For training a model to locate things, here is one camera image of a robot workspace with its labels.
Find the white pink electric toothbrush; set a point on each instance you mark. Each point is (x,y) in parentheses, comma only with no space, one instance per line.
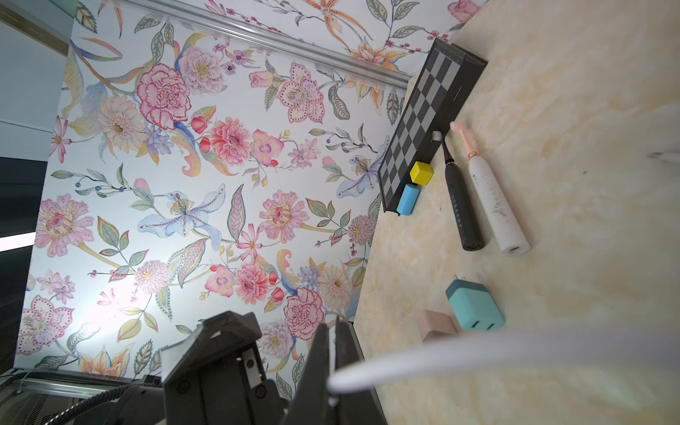
(505,227)

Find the yellow cube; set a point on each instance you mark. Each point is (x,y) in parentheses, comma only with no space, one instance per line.
(421,173)

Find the teal USB charger plug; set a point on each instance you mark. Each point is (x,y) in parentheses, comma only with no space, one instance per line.
(473,307)

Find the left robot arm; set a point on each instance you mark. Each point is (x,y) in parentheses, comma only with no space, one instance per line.
(214,376)

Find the black electric toothbrush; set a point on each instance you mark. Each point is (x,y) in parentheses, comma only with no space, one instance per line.
(464,215)

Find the blue block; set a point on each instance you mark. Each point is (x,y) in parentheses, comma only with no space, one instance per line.
(408,199)

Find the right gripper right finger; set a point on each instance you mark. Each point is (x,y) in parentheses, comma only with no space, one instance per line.
(356,399)

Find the black white checkerboard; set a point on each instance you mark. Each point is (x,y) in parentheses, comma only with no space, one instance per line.
(444,84)

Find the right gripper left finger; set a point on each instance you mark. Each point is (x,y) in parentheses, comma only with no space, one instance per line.
(311,403)

